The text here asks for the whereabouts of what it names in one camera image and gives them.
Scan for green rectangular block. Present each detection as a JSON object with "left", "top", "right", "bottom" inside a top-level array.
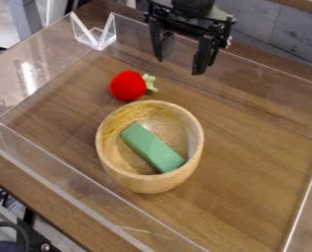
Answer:
[{"left": 119, "top": 122, "right": 186, "bottom": 173}]

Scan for black metal bracket with bolt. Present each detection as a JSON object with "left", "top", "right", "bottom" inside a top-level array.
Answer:
[{"left": 15, "top": 218, "right": 63, "bottom": 252}]

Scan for black cable under table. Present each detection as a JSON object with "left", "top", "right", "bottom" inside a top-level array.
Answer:
[{"left": 0, "top": 221, "right": 32, "bottom": 252}]

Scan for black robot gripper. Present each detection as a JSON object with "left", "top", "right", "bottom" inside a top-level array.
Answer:
[{"left": 144, "top": 0, "right": 237, "bottom": 75}]

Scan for red plush fruit green stem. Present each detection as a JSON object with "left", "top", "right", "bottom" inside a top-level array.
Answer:
[{"left": 108, "top": 70, "right": 158, "bottom": 101}]

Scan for round wooden bowl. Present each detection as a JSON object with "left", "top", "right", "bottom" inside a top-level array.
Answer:
[{"left": 95, "top": 100, "right": 203, "bottom": 194}]

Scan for clear acrylic tray enclosure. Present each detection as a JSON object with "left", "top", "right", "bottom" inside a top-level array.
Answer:
[{"left": 0, "top": 14, "right": 312, "bottom": 252}]

